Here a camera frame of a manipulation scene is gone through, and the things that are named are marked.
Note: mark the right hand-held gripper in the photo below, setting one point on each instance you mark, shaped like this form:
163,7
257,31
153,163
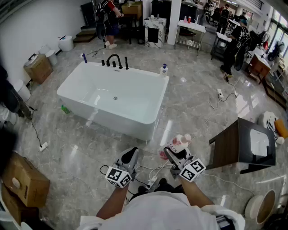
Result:
192,169

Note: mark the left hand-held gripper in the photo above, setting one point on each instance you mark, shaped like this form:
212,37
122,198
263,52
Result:
119,177

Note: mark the pink white bottle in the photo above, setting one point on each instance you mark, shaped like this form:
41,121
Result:
180,141

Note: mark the white bathtub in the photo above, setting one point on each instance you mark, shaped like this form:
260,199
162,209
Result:
126,89

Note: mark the person's left forearm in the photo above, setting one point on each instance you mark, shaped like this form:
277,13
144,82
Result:
112,202

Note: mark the person's right forearm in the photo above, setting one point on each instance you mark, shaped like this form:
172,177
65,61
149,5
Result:
195,193

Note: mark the person's black trousers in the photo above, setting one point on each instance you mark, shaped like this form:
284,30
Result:
171,188

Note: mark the white power strip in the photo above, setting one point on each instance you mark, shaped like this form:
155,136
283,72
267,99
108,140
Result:
43,146
220,93
152,181

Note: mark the person's white shirt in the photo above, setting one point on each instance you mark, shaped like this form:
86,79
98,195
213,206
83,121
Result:
157,213

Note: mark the green bottle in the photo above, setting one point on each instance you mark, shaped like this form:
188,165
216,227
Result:
65,109

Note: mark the white pump bottle blue cap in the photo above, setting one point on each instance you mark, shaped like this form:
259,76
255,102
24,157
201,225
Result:
164,71

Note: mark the black faucet spout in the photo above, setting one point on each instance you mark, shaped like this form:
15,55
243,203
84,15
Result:
120,65

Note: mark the black hand shower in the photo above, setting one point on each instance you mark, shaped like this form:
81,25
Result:
126,64

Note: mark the white striped bag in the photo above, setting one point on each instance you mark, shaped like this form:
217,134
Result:
268,121

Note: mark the round wooden basin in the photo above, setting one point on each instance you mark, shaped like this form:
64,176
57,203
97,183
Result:
265,206

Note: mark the orange cushion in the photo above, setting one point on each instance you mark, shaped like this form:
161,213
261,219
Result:
281,128

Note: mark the large cardboard box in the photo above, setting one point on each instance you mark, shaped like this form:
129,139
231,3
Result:
24,177

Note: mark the wooden side desk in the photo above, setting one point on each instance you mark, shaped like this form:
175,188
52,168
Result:
258,65

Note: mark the cardboard box with white item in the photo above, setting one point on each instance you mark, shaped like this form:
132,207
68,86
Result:
39,69

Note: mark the marble pattern cabinet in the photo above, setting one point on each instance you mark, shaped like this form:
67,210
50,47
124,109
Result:
160,33

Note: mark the white cylindrical bin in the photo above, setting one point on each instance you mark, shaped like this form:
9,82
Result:
22,89

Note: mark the white plastic bin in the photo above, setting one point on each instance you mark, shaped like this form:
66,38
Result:
51,57

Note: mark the wooden steps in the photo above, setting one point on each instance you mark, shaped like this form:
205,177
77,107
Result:
85,36

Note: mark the white round lidded bin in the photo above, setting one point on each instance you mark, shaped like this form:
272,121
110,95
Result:
66,43

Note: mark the white table with metal shelf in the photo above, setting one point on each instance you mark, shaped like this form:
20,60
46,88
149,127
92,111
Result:
191,27

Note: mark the wooden cabinet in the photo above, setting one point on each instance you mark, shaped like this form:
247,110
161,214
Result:
132,10

